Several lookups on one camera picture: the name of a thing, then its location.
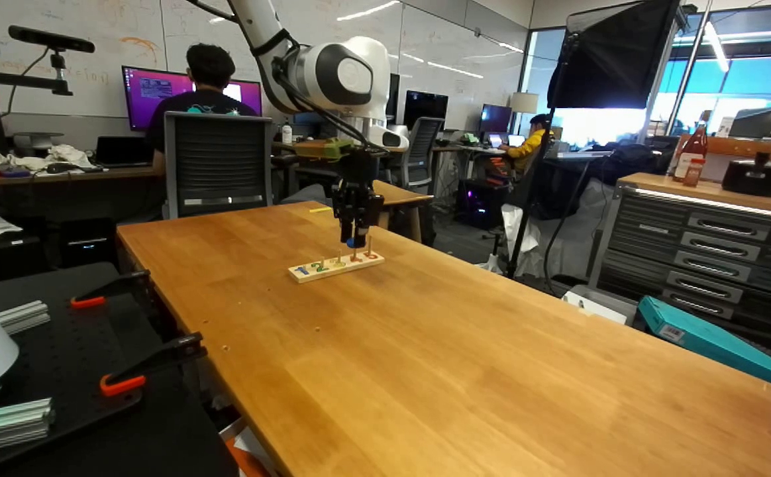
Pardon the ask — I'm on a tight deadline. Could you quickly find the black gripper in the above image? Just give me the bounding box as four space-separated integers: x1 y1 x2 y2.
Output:
330 148 382 247

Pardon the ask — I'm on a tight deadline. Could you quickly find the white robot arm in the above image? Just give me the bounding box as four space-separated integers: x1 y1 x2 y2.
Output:
187 0 390 248

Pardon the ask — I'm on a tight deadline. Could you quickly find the wooden peg board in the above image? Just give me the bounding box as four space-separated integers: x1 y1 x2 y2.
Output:
289 252 384 283

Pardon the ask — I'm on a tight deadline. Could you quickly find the person in yellow shirt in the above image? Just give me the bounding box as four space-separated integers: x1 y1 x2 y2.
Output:
505 113 551 173

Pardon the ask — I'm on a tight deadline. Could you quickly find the seated person dark shirt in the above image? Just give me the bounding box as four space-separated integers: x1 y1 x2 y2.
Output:
146 42 252 152

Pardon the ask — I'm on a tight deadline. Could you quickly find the pink computer monitor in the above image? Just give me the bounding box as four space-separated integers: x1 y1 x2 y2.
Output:
122 67 261 129

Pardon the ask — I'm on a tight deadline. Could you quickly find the black softbox light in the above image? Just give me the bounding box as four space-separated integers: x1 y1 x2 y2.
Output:
548 0 677 109

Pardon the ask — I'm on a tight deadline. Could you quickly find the teal flat case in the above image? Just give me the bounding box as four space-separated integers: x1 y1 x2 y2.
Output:
637 297 771 382

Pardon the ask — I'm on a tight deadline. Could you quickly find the grey drawer cabinet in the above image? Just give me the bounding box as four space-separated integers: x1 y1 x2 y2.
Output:
591 173 771 346

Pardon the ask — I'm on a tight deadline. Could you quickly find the orange handled clamp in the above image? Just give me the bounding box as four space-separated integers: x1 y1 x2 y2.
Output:
97 334 201 398
68 273 147 311

